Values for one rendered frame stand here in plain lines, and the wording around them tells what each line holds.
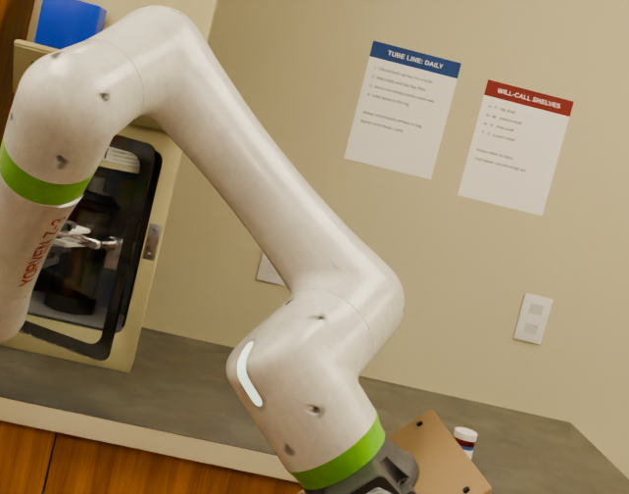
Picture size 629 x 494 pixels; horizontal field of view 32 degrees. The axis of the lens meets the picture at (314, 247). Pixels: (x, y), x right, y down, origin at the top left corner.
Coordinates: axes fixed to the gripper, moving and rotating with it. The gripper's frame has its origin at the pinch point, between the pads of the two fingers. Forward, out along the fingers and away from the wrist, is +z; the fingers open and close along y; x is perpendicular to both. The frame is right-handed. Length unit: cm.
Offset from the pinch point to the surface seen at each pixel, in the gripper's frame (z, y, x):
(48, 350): 12.3, -24.9, 7.4
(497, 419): 81, -26, -68
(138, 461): -2.2, -33.1, -23.8
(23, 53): -3.3, 28.9, 15.4
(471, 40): 84, 55, -39
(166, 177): 18.8, 12.5, -5.5
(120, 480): -3.1, -37.1, -21.9
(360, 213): 77, 11, -25
